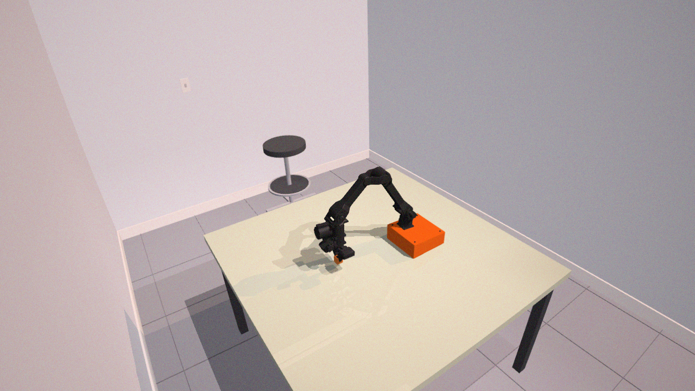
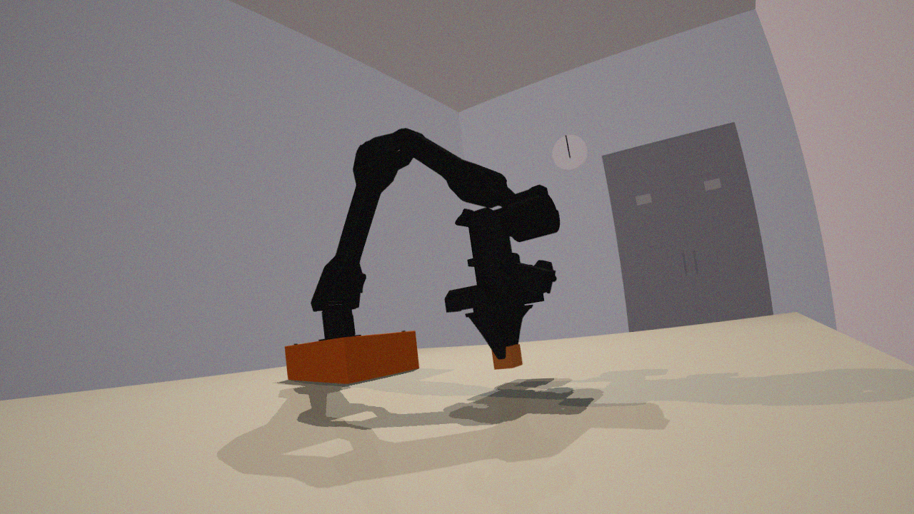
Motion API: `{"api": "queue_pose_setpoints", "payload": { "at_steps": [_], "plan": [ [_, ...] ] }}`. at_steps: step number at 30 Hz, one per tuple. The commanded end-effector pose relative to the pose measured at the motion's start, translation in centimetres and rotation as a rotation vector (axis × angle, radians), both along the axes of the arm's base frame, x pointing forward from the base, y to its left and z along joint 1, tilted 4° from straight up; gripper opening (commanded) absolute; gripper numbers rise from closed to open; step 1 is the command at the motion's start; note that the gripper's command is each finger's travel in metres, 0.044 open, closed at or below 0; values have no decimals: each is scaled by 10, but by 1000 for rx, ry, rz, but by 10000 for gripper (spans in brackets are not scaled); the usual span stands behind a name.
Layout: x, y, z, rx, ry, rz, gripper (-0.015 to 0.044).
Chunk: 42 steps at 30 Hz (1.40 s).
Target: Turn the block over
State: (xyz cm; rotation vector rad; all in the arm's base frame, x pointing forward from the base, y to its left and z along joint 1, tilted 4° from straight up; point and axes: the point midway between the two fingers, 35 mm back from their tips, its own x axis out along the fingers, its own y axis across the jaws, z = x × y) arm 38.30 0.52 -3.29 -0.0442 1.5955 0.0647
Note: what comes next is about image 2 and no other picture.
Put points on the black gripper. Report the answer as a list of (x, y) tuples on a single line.
[(497, 314)]

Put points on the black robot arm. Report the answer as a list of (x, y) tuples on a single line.
[(523, 216)]

